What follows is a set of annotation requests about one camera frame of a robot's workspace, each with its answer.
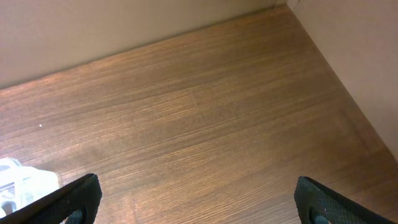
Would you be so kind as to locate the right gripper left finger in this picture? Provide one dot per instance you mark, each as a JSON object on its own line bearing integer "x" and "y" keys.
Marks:
{"x": 76, "y": 202}

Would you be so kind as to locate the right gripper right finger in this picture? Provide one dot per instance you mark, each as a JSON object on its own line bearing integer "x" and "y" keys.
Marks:
{"x": 317, "y": 203}

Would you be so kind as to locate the right clear plastic container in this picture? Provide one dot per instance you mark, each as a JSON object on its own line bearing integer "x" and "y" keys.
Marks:
{"x": 23, "y": 185}

